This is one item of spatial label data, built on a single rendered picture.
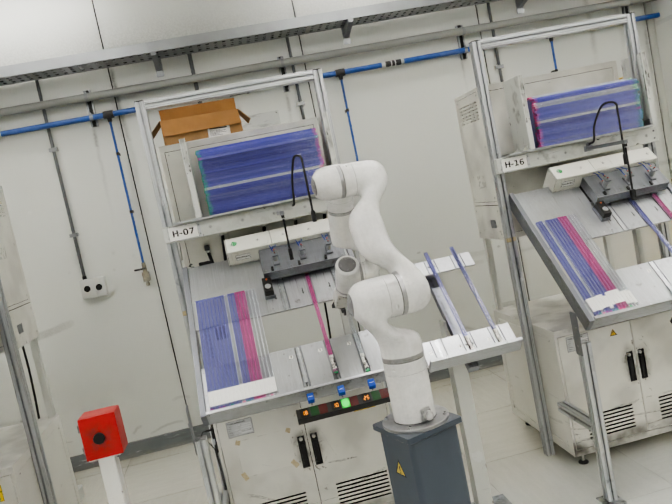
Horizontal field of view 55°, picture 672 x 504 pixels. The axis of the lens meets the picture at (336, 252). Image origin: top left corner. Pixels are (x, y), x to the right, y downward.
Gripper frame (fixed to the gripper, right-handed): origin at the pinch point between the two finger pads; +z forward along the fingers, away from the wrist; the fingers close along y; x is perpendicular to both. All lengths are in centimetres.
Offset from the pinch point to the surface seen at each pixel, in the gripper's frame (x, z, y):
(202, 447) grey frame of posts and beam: 38, 4, 62
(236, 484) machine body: 41, 44, 56
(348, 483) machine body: 51, 51, 13
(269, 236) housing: -41.1, -0.7, 22.1
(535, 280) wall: -75, 162, -156
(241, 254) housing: -36, 1, 35
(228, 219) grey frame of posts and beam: -50, -7, 37
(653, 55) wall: -181, 77, -270
